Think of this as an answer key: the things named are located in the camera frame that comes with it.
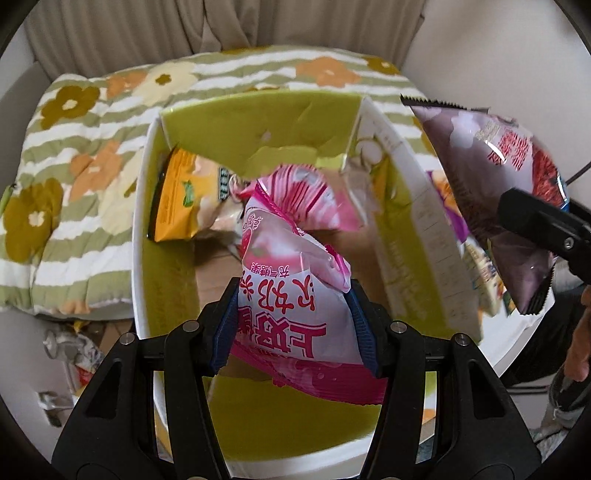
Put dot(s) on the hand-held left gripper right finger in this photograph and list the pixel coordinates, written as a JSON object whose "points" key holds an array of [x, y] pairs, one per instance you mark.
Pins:
{"points": [[364, 323]]}

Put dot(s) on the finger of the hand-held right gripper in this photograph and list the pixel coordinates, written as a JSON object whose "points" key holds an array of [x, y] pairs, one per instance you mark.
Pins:
{"points": [[540, 219]]}

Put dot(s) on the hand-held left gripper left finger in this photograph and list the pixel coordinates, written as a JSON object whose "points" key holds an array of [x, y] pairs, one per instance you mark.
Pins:
{"points": [[225, 325]]}

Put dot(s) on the pink snack bag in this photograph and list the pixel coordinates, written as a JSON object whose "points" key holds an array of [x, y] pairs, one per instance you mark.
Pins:
{"points": [[277, 286]]}

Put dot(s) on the mauve grey snack bag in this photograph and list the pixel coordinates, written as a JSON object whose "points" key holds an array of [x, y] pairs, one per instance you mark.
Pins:
{"points": [[466, 152]]}

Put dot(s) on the green-lined cardboard box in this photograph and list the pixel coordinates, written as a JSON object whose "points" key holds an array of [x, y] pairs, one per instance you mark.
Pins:
{"points": [[286, 134]]}

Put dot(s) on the person's right hand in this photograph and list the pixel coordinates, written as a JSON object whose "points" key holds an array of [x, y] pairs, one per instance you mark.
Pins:
{"points": [[582, 332]]}

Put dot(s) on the yellow green snack packet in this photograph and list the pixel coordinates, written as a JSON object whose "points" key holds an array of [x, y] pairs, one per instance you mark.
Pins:
{"points": [[487, 277]]}

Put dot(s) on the dark cloth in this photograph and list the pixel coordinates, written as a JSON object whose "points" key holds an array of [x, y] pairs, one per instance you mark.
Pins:
{"points": [[540, 341]]}

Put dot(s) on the orange snack bag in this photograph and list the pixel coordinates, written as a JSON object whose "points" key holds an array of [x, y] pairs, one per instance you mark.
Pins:
{"points": [[180, 198]]}

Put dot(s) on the grey patterned cloth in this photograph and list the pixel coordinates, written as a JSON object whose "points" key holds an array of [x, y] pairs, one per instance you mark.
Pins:
{"points": [[565, 401]]}

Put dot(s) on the floral striped blanket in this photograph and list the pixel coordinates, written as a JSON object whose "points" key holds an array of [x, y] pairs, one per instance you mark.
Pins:
{"points": [[92, 184]]}

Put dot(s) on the small green object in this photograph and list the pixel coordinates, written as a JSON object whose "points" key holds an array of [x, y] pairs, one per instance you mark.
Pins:
{"points": [[5, 196]]}

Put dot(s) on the beige curtain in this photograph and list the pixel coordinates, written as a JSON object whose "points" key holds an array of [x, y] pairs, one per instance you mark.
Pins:
{"points": [[138, 27]]}

